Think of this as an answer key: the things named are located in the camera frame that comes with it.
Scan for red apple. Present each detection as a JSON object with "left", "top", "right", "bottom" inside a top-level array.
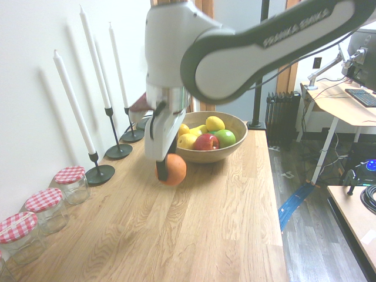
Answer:
[{"left": 193, "top": 133, "right": 220, "bottom": 151}]

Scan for black computer monitor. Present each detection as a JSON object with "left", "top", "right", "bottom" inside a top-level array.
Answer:
[{"left": 340, "top": 28, "right": 376, "bottom": 89}]

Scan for medium white taper candle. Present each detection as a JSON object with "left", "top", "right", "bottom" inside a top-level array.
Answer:
[{"left": 108, "top": 22, "right": 129, "bottom": 109}]

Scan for long yellow fruit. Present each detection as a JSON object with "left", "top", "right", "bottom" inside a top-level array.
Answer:
[{"left": 189, "top": 125, "right": 209, "bottom": 137}]

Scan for short white taper candle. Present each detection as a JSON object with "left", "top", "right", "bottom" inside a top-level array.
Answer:
[{"left": 52, "top": 49, "right": 97, "bottom": 156}]

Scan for wooden fruit bowl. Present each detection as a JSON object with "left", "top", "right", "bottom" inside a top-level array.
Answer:
[{"left": 175, "top": 111, "right": 249, "bottom": 164}]

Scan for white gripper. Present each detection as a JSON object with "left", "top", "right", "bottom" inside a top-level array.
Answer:
[{"left": 144, "top": 110, "right": 187, "bottom": 182}]

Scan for wooden desk white legs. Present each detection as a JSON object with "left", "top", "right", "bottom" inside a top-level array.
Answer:
[{"left": 299, "top": 78, "right": 376, "bottom": 186}]

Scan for orange fruit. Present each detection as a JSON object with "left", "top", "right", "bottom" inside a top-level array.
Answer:
[{"left": 158, "top": 153, "right": 187, "bottom": 186}]

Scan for black pole with clamp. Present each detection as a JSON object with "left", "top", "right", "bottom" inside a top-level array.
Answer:
[{"left": 246, "top": 0, "right": 271, "bottom": 130}]

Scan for large round yellow lemon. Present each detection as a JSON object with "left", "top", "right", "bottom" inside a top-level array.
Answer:
[{"left": 205, "top": 116, "right": 226, "bottom": 132}]

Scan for device with blue light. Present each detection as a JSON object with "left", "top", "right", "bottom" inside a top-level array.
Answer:
[{"left": 354, "top": 158, "right": 376, "bottom": 186}]

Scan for grey robot arm cable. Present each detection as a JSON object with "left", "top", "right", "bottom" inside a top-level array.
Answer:
[{"left": 254, "top": 29, "right": 355, "bottom": 89}]

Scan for black coiled cable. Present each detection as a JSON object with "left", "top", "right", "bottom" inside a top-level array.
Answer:
[{"left": 359, "top": 184, "right": 376, "bottom": 216}]

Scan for tallest white taper candle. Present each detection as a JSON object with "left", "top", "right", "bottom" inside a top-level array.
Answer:
[{"left": 79, "top": 4, "right": 112, "bottom": 109}]

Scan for small yellow lemon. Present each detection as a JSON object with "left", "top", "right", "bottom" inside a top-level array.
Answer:
[{"left": 178, "top": 133, "right": 198, "bottom": 150}]

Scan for green apple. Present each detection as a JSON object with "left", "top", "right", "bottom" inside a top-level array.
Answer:
[{"left": 213, "top": 129, "right": 237, "bottom": 149}]

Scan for black keyboard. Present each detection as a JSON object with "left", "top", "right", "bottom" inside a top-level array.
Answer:
[{"left": 344, "top": 88, "right": 376, "bottom": 108}]

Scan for light wooden side table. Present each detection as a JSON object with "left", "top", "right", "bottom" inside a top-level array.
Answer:
[{"left": 326, "top": 184, "right": 376, "bottom": 265}]

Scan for glass jar red checked lid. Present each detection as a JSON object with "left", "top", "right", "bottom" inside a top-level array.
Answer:
[
  {"left": 54, "top": 166, "right": 90, "bottom": 206},
  {"left": 25, "top": 187, "right": 71, "bottom": 235},
  {"left": 0, "top": 211, "right": 46, "bottom": 264}
]

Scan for small black clamp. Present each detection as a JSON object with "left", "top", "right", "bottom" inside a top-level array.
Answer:
[{"left": 345, "top": 169, "right": 358, "bottom": 197}]

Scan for blue floor tape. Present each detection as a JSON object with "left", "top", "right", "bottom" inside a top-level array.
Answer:
[{"left": 277, "top": 181, "right": 315, "bottom": 233}]

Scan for short black candle holder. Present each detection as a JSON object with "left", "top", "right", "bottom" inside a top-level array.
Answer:
[{"left": 85, "top": 151, "right": 116, "bottom": 186}]

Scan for black oil radiator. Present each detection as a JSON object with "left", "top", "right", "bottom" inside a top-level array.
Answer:
[{"left": 265, "top": 90, "right": 302, "bottom": 151}]

